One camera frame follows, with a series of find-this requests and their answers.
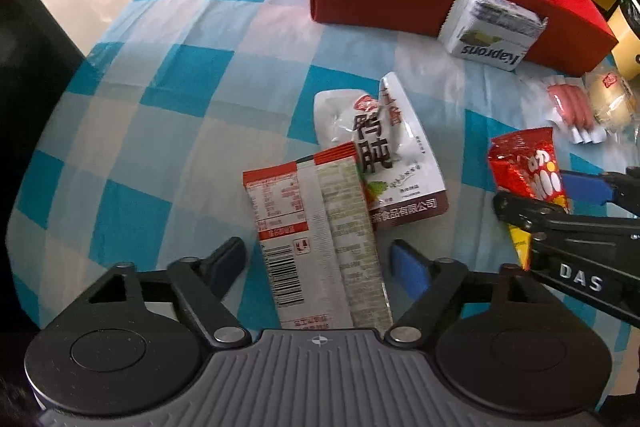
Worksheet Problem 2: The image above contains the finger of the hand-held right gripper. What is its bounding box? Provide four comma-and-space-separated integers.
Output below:
560, 166, 640, 208
491, 191, 640, 239

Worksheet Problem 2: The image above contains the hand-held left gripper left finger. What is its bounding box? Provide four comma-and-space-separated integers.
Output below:
54, 237, 252, 350

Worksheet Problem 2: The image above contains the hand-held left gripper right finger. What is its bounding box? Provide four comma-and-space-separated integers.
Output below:
382, 239, 577, 350

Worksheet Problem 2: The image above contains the red candy packet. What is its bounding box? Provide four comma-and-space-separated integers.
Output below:
487, 127, 571, 270

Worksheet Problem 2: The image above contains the clear sausage packet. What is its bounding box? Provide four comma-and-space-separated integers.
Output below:
542, 77, 607, 144

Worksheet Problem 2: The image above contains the red white cracker packet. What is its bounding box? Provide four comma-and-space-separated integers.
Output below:
242, 142, 396, 333

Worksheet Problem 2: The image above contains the clear round bun packet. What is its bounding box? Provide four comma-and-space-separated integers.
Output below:
585, 69, 640, 132

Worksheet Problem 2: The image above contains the white brown meat snack pouch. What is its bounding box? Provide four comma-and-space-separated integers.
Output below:
314, 72, 449, 228

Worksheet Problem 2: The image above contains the green white wafer packet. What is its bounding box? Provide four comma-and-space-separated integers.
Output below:
437, 0, 549, 72

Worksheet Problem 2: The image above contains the yellow trash bin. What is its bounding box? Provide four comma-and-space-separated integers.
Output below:
607, 0, 640, 80

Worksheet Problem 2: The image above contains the blue checkered cloth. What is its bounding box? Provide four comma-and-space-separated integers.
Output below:
10, 0, 640, 408

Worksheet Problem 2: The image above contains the black furniture piece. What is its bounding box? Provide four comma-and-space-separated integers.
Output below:
0, 0, 87, 333

